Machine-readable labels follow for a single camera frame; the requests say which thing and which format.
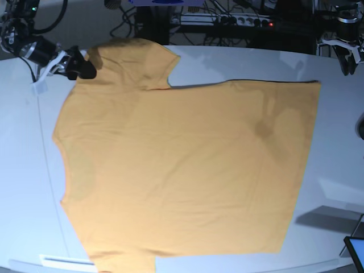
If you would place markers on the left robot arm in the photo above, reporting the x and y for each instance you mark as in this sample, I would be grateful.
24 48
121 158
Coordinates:
325 14

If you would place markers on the white power strip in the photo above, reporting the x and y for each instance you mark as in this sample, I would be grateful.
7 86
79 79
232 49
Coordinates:
235 19

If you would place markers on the tablet on stand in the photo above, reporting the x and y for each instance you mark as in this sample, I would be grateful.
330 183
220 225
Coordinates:
353 246

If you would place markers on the dark round object right edge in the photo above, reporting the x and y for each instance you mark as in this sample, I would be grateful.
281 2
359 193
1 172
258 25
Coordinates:
359 127

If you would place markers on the orange T-shirt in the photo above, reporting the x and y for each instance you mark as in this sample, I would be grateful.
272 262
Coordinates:
156 171

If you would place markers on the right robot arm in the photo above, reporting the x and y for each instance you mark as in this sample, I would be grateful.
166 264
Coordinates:
20 38

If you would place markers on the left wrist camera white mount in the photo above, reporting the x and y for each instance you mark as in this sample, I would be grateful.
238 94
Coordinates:
356 50

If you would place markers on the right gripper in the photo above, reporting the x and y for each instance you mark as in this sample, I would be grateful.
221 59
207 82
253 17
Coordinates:
41 51

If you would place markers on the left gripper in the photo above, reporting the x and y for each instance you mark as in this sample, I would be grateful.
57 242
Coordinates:
348 31

